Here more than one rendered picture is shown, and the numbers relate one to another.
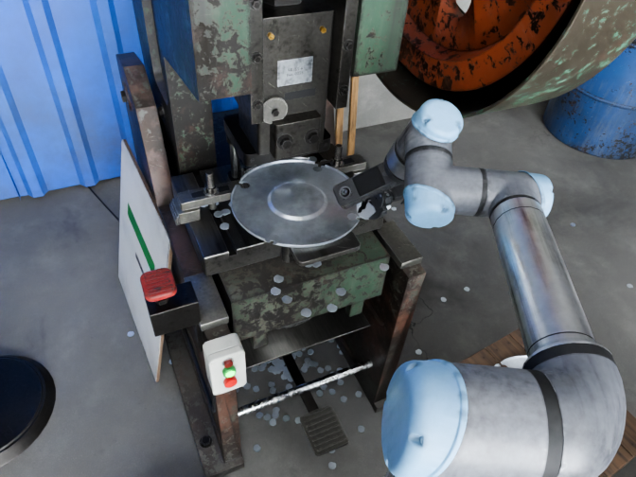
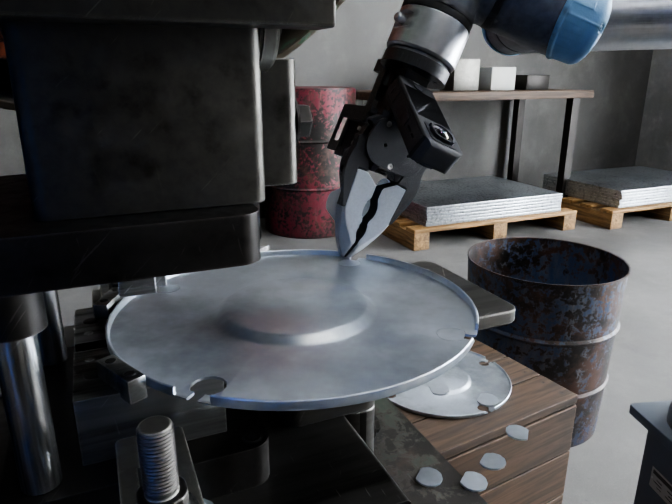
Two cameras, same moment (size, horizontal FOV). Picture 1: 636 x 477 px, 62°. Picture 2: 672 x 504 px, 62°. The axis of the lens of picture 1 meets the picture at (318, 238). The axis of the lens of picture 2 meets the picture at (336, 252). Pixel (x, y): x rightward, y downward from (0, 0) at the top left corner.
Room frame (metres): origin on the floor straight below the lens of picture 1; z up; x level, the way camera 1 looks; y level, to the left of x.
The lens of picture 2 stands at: (0.81, 0.47, 0.97)
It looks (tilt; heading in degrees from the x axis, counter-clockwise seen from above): 18 degrees down; 275
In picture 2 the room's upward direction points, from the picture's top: straight up
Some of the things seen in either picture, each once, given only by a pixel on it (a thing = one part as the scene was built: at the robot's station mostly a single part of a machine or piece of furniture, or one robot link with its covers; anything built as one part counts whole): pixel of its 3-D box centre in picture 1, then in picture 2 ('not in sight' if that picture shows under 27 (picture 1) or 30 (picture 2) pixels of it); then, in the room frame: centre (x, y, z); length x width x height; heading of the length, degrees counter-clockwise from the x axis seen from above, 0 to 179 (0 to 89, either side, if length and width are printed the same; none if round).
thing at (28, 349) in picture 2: (234, 151); (22, 378); (1.01, 0.21, 0.81); 0.02 x 0.02 x 0.14
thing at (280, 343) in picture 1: (273, 293); not in sight; (1.00, 0.12, 0.31); 0.43 x 0.42 x 0.01; 118
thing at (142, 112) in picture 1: (167, 255); not in sight; (0.99, 0.41, 0.45); 0.92 x 0.12 x 0.90; 28
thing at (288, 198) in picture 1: (297, 200); (296, 306); (0.88, 0.05, 0.78); 0.29 x 0.29 x 0.01
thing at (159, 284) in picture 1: (160, 293); not in sight; (0.64, 0.29, 0.72); 0.07 x 0.06 x 0.08; 28
